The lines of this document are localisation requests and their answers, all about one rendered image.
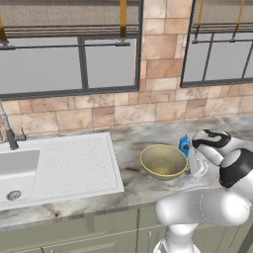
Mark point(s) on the blue milk carton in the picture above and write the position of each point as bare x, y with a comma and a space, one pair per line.
184, 143

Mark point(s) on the large dark-framed window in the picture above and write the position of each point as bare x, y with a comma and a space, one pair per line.
42, 66

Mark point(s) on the pale green cupboard door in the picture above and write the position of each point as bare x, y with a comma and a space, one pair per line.
145, 227
224, 238

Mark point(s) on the yellow-green bowl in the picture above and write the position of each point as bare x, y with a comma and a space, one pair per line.
163, 163

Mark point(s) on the small woven window blind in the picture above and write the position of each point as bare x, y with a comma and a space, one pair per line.
220, 13

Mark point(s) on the white sink with drainboard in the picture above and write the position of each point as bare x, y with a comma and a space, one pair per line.
72, 164

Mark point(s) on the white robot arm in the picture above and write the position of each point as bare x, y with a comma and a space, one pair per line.
204, 207

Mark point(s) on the wide woven window blind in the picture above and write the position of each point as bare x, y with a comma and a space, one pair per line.
66, 16

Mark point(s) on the grey metal tap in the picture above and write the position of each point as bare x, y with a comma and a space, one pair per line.
12, 138

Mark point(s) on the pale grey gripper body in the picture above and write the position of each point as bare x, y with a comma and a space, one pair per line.
197, 164

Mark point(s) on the pale green drawer front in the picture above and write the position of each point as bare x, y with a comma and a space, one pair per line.
42, 234

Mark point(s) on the narrow dark-framed window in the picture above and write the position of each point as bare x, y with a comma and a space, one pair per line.
227, 59

